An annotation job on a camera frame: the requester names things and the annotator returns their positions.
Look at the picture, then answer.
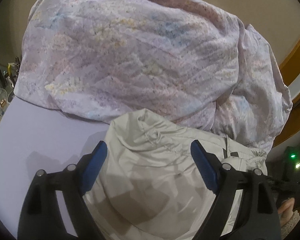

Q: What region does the light grey puffer jacket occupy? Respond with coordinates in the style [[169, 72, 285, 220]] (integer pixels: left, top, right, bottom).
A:
[[84, 109, 267, 239]]

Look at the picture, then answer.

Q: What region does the floral pink quilt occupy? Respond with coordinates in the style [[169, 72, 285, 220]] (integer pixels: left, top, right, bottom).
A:
[[14, 0, 292, 152]]

